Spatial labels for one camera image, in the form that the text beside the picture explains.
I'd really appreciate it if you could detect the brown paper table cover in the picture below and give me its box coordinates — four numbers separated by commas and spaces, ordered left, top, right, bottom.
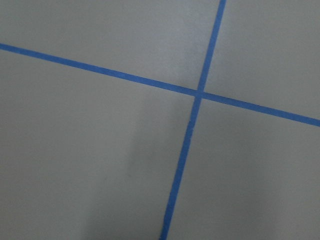
0, 0, 320, 240

